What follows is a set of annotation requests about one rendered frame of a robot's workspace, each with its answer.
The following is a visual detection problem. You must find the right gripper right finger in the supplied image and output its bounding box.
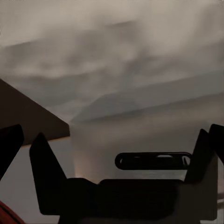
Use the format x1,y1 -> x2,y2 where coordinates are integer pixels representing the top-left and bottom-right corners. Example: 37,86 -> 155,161
208,124 -> 224,164

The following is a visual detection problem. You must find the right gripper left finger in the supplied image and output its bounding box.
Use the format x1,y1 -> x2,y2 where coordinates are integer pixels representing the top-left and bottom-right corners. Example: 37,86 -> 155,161
0,124 -> 24,180

